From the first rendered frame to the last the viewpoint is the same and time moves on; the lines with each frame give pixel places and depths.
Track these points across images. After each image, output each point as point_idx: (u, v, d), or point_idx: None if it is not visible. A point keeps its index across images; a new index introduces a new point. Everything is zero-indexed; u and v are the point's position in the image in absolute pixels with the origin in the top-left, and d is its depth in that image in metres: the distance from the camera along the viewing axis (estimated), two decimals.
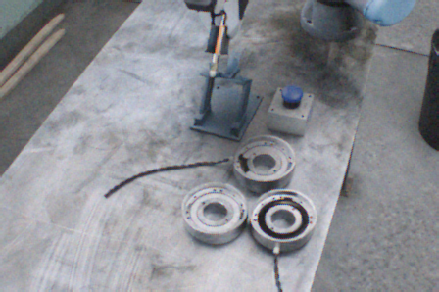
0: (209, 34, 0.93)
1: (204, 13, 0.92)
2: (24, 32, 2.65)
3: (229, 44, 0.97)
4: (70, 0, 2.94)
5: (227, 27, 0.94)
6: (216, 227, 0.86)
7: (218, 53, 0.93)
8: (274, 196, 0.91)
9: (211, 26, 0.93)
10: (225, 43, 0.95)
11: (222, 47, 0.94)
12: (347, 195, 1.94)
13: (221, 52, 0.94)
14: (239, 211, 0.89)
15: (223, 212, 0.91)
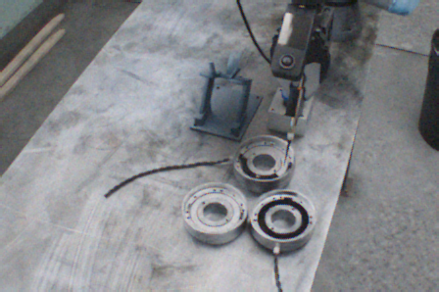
0: (288, 97, 0.92)
1: None
2: (24, 32, 2.65)
3: (304, 105, 0.95)
4: (70, 0, 2.94)
5: (304, 89, 0.92)
6: (216, 227, 0.86)
7: (295, 117, 0.92)
8: (274, 196, 0.91)
9: (290, 89, 0.91)
10: (302, 105, 0.93)
11: (300, 110, 0.92)
12: (347, 195, 1.94)
13: (298, 115, 0.92)
14: (239, 211, 0.89)
15: (223, 212, 0.91)
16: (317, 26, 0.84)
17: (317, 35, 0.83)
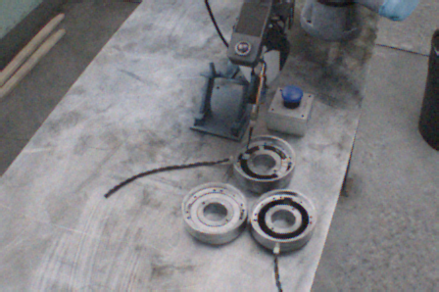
0: (249, 84, 0.94)
1: None
2: (24, 32, 2.65)
3: (267, 93, 0.97)
4: (70, 0, 2.94)
5: (266, 77, 0.94)
6: (216, 227, 0.86)
7: (257, 104, 0.94)
8: (274, 196, 0.91)
9: (251, 76, 0.94)
10: (264, 93, 0.95)
11: (261, 97, 0.94)
12: (347, 195, 1.94)
13: (260, 102, 0.94)
14: (239, 211, 0.89)
15: (223, 212, 0.91)
16: (275, 15, 0.86)
17: (274, 24, 0.85)
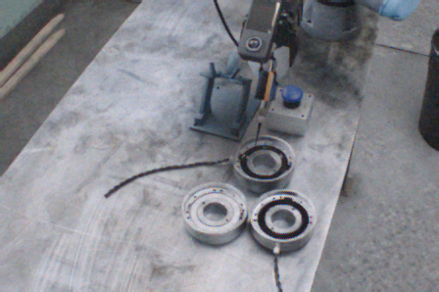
0: (258, 80, 0.95)
1: None
2: (24, 32, 2.65)
3: (276, 89, 0.98)
4: (70, 0, 2.94)
5: (275, 73, 0.95)
6: (216, 227, 0.86)
7: (268, 100, 0.94)
8: (274, 196, 0.91)
9: (260, 73, 0.94)
10: (273, 89, 0.96)
11: (271, 94, 0.95)
12: (347, 195, 1.94)
13: (269, 98, 0.95)
14: (239, 211, 0.89)
15: (223, 212, 0.91)
16: (285, 12, 0.87)
17: (284, 20, 0.86)
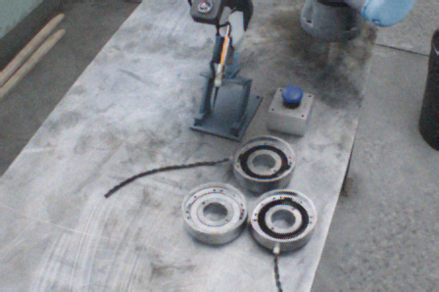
0: (215, 45, 0.97)
1: (209, 24, 0.96)
2: (24, 32, 2.65)
3: (233, 55, 1.00)
4: (70, 0, 2.94)
5: (231, 39, 0.97)
6: (216, 227, 0.86)
7: (222, 64, 0.97)
8: (274, 196, 0.91)
9: (216, 37, 0.96)
10: (230, 54, 0.98)
11: (227, 58, 0.97)
12: (347, 195, 1.94)
13: (226, 62, 0.97)
14: (239, 211, 0.89)
15: (223, 212, 0.91)
16: None
17: None
